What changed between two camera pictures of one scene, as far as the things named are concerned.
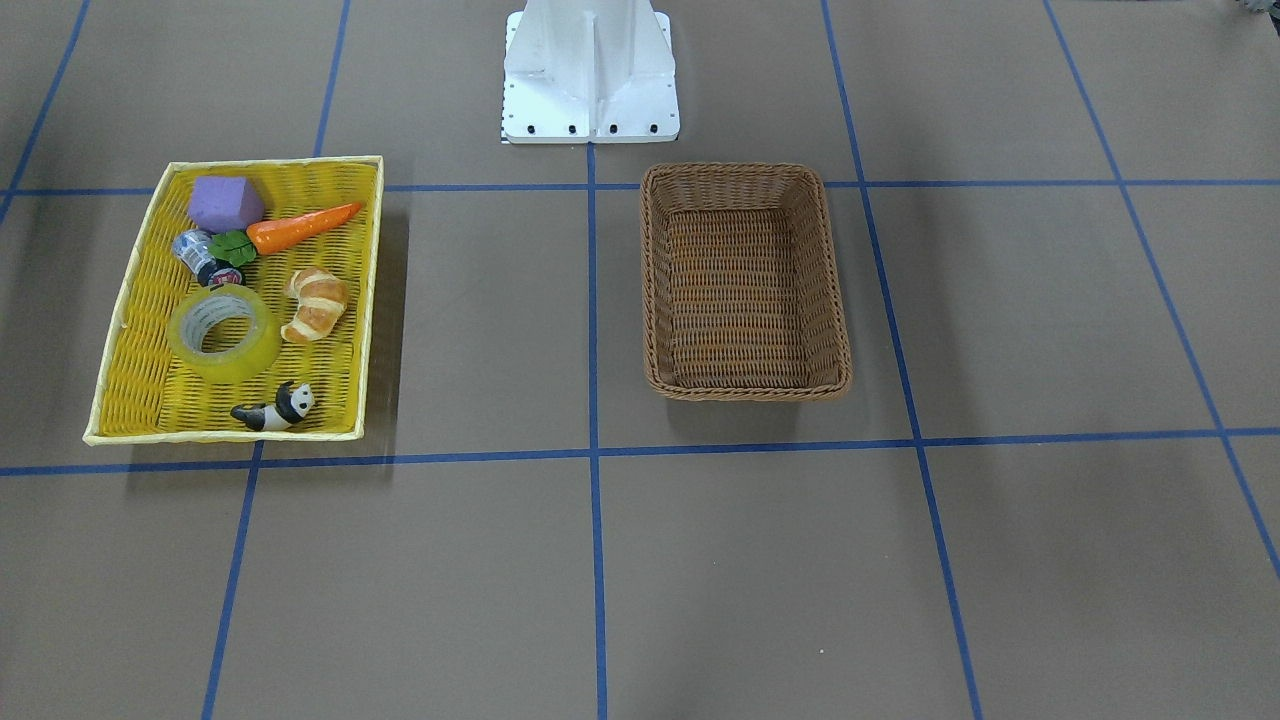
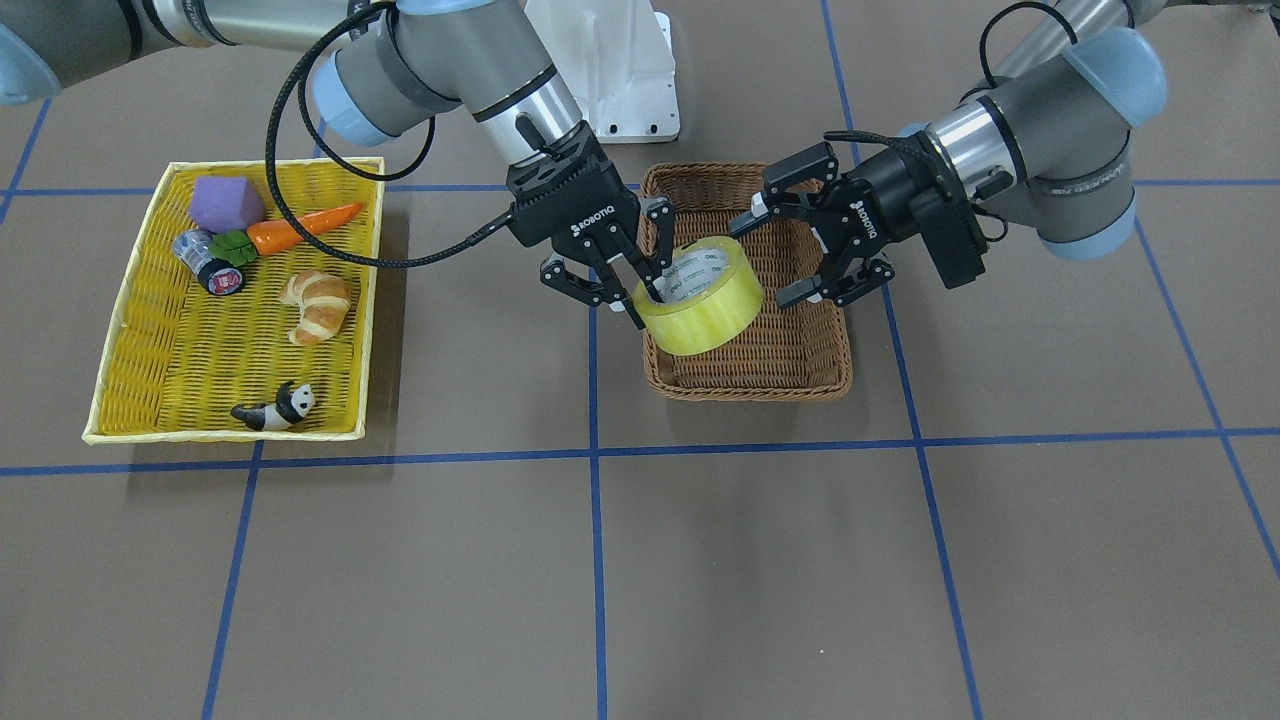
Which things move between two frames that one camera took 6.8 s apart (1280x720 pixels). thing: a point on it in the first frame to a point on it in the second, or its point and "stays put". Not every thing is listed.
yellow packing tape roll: (226, 334) to (710, 292)
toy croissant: (321, 297) stays put
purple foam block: (224, 204) stays put
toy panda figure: (291, 405) stays put
